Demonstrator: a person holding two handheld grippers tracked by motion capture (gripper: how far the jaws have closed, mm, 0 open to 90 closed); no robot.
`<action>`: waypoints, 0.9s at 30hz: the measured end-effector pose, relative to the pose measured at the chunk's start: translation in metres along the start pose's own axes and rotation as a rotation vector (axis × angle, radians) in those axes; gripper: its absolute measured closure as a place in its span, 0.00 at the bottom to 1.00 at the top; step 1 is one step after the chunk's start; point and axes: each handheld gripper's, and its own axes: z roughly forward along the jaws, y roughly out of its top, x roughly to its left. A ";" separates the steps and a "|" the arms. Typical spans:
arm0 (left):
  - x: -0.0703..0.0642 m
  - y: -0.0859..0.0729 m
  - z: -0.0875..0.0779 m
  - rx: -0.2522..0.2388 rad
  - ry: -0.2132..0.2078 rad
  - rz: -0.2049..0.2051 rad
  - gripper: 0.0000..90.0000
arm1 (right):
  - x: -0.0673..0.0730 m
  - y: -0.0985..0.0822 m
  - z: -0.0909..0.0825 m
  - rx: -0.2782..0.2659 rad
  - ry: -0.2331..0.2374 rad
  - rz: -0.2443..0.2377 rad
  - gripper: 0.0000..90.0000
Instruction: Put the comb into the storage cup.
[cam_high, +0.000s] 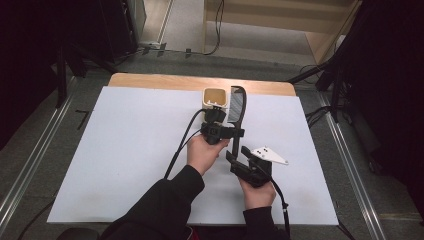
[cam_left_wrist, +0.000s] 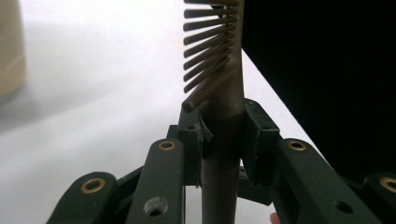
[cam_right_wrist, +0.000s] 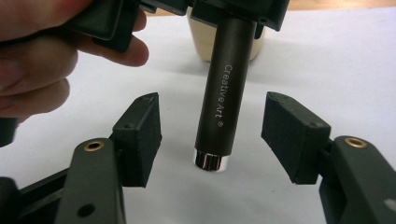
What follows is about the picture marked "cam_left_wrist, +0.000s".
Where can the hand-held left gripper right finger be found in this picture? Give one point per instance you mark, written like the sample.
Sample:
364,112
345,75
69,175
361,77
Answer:
299,180

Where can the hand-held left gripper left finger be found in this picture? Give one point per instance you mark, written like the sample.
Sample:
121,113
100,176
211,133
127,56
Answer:
162,174

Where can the dark wide-tooth comb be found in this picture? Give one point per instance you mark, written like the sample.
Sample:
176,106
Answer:
222,124

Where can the beige square cup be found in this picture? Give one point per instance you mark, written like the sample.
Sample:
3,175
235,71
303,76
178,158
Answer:
11,46

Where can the black curtain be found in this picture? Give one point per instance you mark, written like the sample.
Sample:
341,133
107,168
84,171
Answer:
327,77

